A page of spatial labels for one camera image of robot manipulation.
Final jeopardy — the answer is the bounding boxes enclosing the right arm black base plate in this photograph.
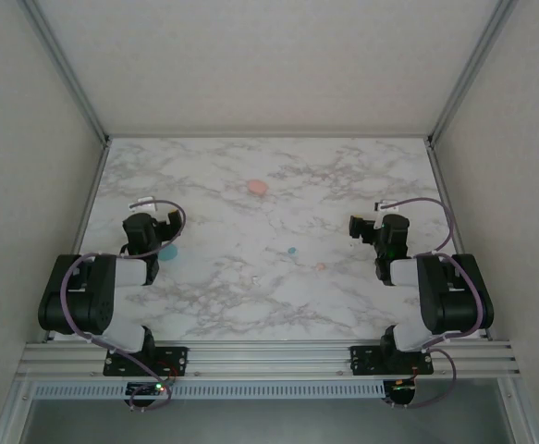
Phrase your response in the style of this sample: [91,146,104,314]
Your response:
[349,344,435,376]

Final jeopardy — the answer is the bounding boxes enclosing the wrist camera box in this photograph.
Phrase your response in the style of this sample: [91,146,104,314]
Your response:
[129,196,160,215]
[373,199,402,216]

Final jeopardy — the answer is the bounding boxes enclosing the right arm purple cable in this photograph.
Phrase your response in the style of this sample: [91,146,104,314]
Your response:
[379,196,488,411]

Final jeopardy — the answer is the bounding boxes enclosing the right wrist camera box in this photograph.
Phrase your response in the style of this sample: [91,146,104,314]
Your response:
[373,199,402,216]

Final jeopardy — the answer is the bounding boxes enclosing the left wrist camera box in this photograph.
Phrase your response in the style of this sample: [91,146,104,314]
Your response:
[129,196,160,215]

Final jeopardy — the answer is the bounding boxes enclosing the aluminium upright frame profile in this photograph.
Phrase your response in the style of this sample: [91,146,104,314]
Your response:
[426,0,522,145]
[18,0,112,145]

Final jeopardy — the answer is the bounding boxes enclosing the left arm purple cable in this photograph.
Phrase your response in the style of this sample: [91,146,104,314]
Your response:
[59,198,189,413]

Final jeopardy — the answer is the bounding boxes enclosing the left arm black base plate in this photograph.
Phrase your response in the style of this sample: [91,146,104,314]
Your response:
[102,345,190,376]

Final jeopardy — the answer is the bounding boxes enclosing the aluminium mounting rail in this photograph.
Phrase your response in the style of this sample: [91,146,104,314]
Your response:
[17,339,521,383]

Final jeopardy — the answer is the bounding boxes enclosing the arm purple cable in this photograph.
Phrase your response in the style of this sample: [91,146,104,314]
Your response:
[379,196,488,411]
[59,198,189,413]

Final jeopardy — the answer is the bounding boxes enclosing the aluminium table side rail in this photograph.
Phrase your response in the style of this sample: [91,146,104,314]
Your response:
[71,138,112,260]
[425,138,490,339]

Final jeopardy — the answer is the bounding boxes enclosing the grey slotted cable duct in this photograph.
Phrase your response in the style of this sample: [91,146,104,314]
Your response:
[32,381,386,400]

